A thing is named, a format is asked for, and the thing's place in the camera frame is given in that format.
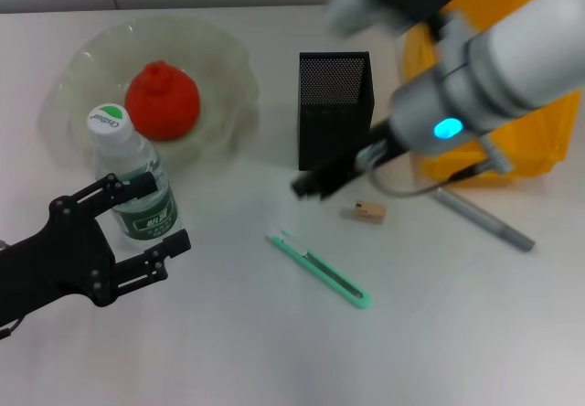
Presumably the yellow plastic bin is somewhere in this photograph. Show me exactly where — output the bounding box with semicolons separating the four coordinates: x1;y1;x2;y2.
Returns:
401;0;578;190

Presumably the black mesh pen holder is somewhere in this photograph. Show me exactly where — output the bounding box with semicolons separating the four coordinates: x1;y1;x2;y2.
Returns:
297;50;376;172

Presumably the left gripper cable with plug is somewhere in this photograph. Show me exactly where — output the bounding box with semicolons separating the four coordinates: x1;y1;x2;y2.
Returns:
0;316;24;341

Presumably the green utility knife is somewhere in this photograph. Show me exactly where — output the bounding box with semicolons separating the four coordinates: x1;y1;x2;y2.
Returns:
264;230;374;310

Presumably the red-orange fruit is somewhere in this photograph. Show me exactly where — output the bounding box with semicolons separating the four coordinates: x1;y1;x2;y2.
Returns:
123;59;201;141

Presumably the gripper cable with plug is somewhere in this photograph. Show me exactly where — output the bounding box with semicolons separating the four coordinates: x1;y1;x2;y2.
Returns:
358;135;511;197
0;316;24;341

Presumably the translucent glass fruit plate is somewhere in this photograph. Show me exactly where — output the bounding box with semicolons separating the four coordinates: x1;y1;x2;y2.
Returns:
43;16;262;167

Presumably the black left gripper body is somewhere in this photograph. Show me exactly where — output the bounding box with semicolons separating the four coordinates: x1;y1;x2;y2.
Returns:
0;197;118;329

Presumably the water bottle green label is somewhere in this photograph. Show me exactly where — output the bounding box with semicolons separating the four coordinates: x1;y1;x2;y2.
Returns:
86;102;183;251

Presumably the right gripper cable with plug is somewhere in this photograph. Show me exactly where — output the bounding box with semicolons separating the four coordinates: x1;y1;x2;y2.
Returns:
358;135;511;197

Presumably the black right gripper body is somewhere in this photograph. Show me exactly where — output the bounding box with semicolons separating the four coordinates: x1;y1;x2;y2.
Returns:
328;120;406;187

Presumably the grey marker pen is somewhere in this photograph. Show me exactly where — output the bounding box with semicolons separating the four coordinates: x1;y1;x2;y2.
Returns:
433;188;536;251

